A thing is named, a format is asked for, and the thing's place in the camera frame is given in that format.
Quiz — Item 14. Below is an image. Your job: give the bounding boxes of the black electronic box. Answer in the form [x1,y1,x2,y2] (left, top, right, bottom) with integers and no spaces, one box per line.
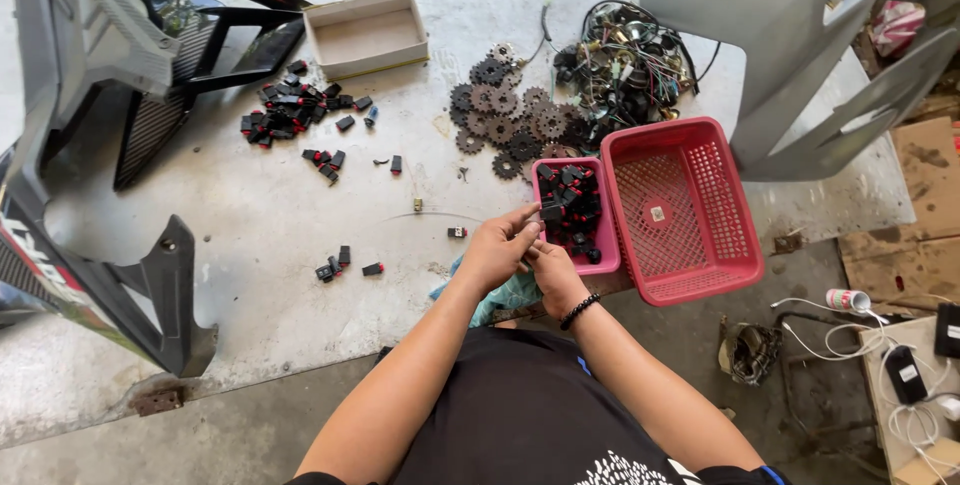
[933,302,960,359]

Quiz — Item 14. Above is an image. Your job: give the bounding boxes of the small pink plastic basket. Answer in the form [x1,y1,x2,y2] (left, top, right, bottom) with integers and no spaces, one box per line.
[531,157,623,277]

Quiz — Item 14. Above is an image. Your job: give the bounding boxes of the pile of rusty sprocket gears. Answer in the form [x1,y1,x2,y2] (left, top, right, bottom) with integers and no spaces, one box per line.
[448,42,601,182]

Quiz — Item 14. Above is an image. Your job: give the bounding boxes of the pink plastic bag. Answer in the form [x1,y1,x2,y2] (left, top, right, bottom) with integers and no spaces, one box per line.
[870,0,927,59]

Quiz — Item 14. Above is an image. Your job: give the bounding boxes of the pile of black red switches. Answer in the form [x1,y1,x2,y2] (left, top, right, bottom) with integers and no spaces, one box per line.
[239,59,374,150]

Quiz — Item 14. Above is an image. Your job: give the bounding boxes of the flattened brown cardboard sheets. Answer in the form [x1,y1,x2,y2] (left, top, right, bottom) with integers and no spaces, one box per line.
[837,116,960,318]

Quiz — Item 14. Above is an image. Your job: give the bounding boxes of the person's right hand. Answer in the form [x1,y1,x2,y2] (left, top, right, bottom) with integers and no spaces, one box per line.
[524,239,594,321]

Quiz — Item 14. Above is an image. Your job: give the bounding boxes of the heap of switches in basket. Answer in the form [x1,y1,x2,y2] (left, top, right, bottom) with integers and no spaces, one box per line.
[535,162,604,266]

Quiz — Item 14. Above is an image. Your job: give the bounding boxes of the teal cloth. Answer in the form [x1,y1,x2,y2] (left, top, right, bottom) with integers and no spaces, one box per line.
[429,254,544,329]

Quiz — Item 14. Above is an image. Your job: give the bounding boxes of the light wooden board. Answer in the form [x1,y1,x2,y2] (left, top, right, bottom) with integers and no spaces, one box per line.
[858,315,960,485]

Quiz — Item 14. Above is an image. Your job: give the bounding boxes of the person's black shirt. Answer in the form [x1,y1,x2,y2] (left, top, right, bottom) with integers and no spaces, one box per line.
[285,326,793,485]

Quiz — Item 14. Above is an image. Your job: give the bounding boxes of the open cardboard box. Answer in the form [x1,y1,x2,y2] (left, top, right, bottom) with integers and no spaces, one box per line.
[302,0,431,83]

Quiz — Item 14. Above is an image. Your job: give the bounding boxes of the white cables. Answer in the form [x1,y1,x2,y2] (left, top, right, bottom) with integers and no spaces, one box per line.
[769,296,960,485]

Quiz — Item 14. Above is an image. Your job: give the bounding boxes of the heap of wires and parts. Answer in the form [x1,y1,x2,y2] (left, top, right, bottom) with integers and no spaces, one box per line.
[540,0,723,141]

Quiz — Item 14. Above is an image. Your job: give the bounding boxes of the black motorcycle fairing panel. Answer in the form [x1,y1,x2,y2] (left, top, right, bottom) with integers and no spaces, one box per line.
[0,0,313,380]

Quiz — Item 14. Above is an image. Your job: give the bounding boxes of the rusty metal hinge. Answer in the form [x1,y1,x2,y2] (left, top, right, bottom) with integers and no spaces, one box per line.
[129,387,186,418]

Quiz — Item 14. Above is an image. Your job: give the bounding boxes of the large red plastic basket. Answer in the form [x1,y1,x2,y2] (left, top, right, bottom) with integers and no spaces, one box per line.
[600,116,766,308]

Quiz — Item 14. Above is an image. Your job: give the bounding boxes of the checked rag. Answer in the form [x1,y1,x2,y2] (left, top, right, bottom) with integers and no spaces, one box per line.
[717,321,784,387]

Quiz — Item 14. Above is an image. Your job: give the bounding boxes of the person's left hand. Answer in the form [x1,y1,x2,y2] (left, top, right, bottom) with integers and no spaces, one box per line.
[456,203,546,299]

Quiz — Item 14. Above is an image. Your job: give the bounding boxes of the black charger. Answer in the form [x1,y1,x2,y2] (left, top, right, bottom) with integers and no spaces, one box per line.
[883,344,930,406]

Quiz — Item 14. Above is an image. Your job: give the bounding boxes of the black bead bracelet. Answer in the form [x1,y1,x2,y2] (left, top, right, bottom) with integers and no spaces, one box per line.
[558,293,603,332]

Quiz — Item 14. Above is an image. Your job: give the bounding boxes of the white spray can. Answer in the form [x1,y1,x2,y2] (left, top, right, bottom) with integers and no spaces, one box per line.
[825,287,873,314]

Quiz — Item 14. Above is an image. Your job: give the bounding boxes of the grey motorcycle body panel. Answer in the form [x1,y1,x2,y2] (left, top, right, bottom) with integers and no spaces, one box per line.
[639,0,960,183]

